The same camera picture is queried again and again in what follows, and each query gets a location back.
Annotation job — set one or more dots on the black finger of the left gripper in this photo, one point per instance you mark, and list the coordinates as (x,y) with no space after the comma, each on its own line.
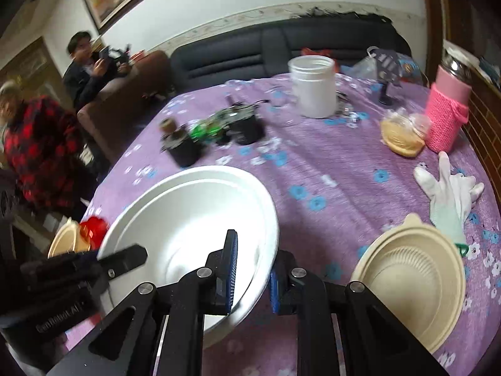
(124,261)

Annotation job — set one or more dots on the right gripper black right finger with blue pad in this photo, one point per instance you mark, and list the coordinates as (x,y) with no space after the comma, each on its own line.
(344,329)

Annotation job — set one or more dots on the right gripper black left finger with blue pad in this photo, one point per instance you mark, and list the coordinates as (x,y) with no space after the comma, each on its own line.
(159,330)

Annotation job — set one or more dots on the white foam bowl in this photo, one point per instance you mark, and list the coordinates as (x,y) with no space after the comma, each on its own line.
(184,218)

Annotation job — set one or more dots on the beige ribbed plastic bowl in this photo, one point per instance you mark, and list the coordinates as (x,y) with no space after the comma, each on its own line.
(418,274)

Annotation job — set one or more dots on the red glass plate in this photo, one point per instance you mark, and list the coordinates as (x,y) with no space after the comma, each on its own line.
(93,231)

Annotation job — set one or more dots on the small beige plastic bowl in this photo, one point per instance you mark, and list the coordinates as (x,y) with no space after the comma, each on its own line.
(68,239)

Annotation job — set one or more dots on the person in red plaid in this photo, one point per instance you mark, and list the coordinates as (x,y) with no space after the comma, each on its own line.
(42,145)

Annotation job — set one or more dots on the black pot with cork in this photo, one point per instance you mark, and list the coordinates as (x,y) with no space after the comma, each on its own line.
(178,143)

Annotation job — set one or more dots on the brown armchair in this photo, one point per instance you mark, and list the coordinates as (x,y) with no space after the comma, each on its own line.
(126,105)

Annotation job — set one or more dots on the green plastic wrapper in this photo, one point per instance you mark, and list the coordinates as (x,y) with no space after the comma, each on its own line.
(210,130)

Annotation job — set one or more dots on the white cotton glove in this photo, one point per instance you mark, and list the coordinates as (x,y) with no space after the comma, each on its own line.
(451,199)

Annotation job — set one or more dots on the purple floral tablecloth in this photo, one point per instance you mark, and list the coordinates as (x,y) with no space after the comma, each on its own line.
(336,188)

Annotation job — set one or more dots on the black round tea tin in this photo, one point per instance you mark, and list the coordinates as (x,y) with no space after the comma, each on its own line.
(245,127)

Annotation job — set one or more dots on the seated man in black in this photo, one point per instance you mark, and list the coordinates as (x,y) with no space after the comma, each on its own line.
(88,72)

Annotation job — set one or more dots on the bagged yellow food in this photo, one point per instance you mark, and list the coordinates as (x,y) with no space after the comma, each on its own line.
(403,133)

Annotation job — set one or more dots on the wooden brick-pattern cabinet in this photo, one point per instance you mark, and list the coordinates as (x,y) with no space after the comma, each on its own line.
(484,128)

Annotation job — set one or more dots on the pink sleeved thermos bottle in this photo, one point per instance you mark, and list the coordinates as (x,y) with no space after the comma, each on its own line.
(447,105)

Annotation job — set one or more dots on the black leather sofa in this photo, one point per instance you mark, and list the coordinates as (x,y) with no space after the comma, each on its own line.
(264,50)

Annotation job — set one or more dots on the black phone stand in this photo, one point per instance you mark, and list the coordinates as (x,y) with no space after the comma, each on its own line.
(388,71)

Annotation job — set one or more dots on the white plastic jar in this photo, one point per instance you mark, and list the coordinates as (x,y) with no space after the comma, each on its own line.
(313,84)

